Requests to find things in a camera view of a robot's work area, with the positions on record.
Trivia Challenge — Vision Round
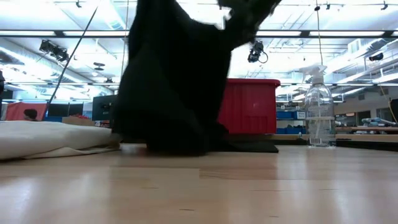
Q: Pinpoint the black computer monitor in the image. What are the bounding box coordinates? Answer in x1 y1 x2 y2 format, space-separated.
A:
91 94 118 122

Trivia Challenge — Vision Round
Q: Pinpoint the thin hanging black cable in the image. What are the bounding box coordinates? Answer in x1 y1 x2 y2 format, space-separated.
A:
313 0 324 67

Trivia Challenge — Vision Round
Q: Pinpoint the blue storage bin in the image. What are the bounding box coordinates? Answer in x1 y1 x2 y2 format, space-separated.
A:
276 110 298 121
276 127 307 135

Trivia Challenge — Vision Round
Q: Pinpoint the black t-shirt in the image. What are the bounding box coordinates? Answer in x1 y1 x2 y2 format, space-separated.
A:
111 0 283 157

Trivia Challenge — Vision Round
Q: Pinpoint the person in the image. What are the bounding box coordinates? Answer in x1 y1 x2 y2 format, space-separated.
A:
22 108 39 122

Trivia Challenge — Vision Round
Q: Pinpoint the white canvas tote bag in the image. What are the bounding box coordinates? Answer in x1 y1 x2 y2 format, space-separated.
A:
0 120 123 161

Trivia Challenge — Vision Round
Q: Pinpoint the brown cardboard box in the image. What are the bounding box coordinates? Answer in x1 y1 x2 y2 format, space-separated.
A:
62 116 96 127

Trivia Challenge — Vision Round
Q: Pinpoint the red plastic laundry bin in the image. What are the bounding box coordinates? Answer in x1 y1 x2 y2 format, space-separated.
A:
216 78 282 135

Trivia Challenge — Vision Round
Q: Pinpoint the black hanging camera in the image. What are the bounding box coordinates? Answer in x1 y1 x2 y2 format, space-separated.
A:
247 40 269 65

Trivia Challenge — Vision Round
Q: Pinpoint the black overhead crossbar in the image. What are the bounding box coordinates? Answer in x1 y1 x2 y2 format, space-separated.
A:
0 29 398 39

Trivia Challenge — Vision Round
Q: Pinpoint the clear plastic spray bottle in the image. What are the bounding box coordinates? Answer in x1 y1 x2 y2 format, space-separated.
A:
299 64 337 148

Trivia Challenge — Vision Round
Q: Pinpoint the light blue machine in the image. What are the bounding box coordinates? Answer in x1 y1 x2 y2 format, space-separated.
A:
361 117 398 128

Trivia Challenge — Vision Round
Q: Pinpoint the long black cable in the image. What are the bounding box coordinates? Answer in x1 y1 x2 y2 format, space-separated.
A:
42 5 100 121

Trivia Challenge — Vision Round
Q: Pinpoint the distant wooden table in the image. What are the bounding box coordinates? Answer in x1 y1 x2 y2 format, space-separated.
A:
335 126 398 133

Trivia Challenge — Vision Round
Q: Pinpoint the red partition cloth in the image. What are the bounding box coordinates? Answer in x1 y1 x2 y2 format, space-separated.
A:
5 101 48 122

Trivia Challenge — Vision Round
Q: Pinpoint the yellow cable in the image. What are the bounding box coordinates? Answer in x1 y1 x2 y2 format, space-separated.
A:
379 85 398 124

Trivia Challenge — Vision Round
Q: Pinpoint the black ceiling spotlight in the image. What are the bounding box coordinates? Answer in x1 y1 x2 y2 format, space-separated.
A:
38 39 70 63

